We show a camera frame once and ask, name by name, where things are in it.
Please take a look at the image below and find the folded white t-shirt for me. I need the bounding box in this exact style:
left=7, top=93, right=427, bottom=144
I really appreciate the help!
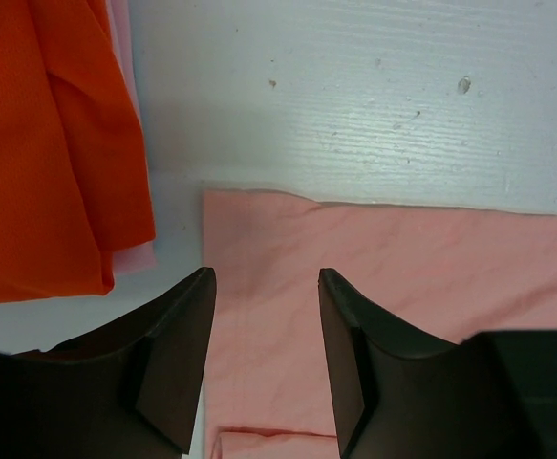
left=104, top=1, right=156, bottom=276

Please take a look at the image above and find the pink t-shirt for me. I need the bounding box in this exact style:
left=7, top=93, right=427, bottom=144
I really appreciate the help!
left=203, top=190, right=557, bottom=458

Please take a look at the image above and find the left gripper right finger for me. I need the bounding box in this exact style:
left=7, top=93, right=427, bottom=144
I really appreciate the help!
left=318, top=269, right=557, bottom=458

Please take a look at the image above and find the folded orange t-shirt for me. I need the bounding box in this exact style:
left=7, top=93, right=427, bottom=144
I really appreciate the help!
left=0, top=1, right=138, bottom=303

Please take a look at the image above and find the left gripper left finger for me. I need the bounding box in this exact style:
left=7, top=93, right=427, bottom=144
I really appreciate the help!
left=0, top=268, right=217, bottom=458

